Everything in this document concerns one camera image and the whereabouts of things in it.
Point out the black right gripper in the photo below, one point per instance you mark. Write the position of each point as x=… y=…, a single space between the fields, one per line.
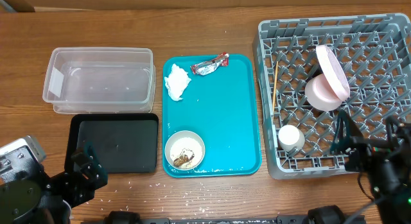
x=358 y=153

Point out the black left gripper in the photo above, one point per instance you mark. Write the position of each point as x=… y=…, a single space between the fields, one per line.
x=83 y=189

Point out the pink bowl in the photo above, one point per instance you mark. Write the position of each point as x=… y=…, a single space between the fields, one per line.
x=320 y=95

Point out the white round plate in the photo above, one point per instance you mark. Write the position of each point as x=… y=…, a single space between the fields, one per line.
x=333 y=71

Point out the beige cup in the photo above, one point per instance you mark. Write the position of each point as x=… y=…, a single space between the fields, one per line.
x=290 y=138

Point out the grey bowl with food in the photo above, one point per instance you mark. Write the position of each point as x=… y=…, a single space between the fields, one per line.
x=184 y=150

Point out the wooden chopstick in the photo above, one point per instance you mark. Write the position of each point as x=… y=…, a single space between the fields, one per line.
x=274 y=96

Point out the white napkin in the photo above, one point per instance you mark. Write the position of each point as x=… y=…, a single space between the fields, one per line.
x=176 y=82

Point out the red silver snack wrapper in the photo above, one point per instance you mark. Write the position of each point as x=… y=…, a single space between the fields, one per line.
x=210 y=66

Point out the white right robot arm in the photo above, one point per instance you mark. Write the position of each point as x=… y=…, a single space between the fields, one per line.
x=393 y=207

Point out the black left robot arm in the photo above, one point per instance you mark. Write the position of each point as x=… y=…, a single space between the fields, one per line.
x=30 y=195

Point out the grey dishwasher rack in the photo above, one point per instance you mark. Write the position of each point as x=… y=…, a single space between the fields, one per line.
x=374 y=52

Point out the black tray bin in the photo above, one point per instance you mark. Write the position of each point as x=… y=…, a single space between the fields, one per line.
x=123 y=143

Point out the clear plastic bin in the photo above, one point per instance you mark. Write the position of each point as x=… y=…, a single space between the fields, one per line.
x=82 y=80

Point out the teal serving tray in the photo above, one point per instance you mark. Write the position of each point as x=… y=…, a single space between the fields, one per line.
x=221 y=108

